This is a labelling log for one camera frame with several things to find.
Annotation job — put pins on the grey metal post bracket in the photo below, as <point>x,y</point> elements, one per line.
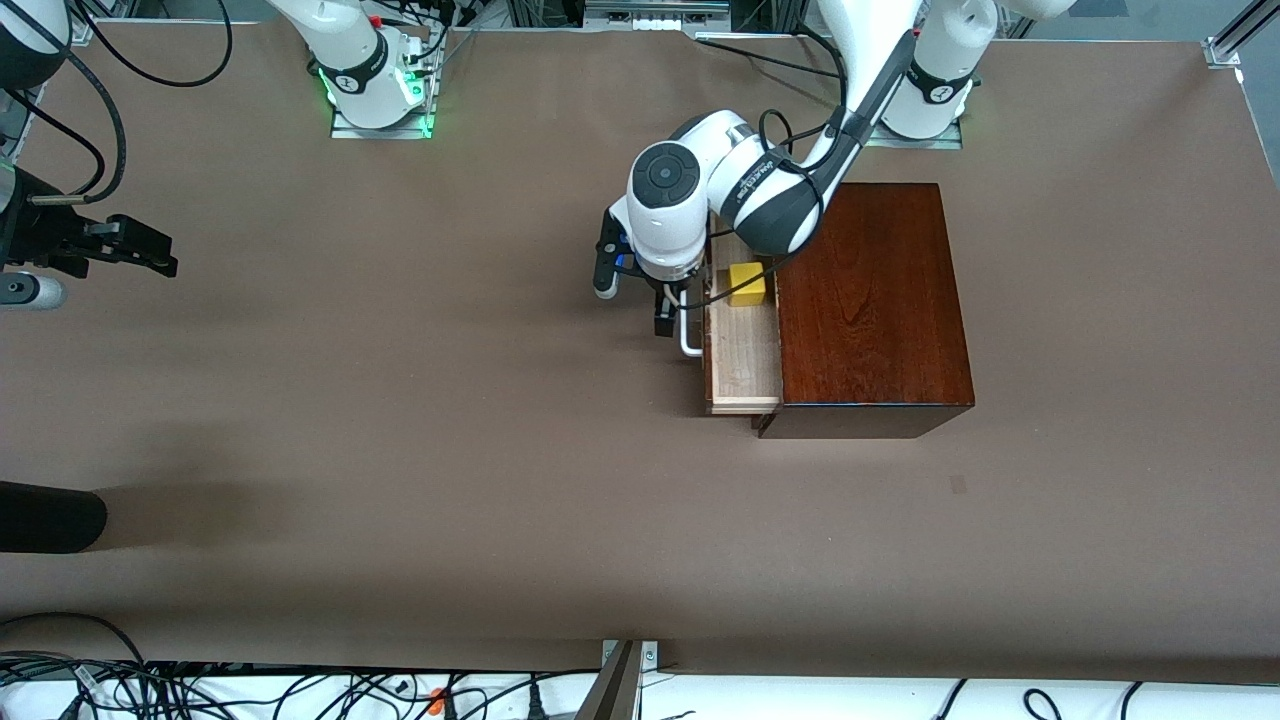
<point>615,690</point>

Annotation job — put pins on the aluminium frame corner strut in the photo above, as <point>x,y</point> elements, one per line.
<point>1222,52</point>

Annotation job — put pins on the grey metal rail fixture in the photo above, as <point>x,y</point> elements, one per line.
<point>655,12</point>

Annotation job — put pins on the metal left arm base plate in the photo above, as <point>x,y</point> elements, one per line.
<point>910,143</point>

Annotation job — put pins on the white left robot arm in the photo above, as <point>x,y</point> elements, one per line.
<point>670,220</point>

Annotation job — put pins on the black cylinder object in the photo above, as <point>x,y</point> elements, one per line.
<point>50,518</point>

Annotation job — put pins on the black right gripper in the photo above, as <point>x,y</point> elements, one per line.
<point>40,236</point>

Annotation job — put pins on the yellow cube block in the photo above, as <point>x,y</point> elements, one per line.
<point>747,285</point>

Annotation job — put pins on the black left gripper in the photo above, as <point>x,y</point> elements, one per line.
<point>665,304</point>

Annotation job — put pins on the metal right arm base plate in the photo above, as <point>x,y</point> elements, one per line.
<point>380,132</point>

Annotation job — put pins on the dark brown wooden cabinet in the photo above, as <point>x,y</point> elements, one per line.
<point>870,300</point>

